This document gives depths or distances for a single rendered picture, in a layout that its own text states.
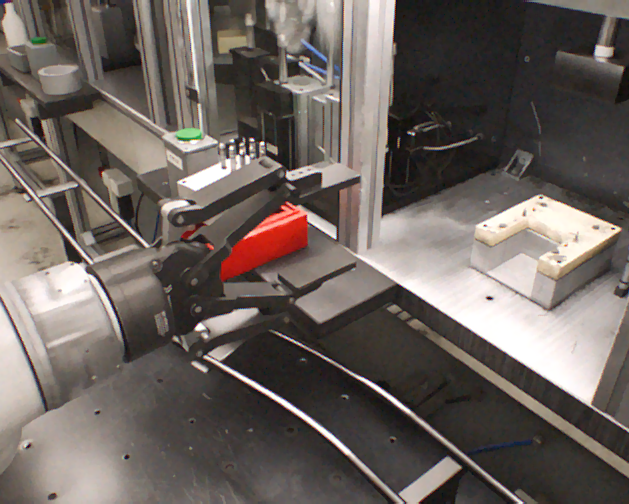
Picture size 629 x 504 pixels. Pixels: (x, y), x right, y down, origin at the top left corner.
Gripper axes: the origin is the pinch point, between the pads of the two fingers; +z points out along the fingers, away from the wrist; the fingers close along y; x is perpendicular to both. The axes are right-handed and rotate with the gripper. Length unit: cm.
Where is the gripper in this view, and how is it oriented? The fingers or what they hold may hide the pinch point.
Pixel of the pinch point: (325, 225)
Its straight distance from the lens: 53.1
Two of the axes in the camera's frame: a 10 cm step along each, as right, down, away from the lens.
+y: 0.0, -8.4, -5.5
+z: 7.8, -3.4, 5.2
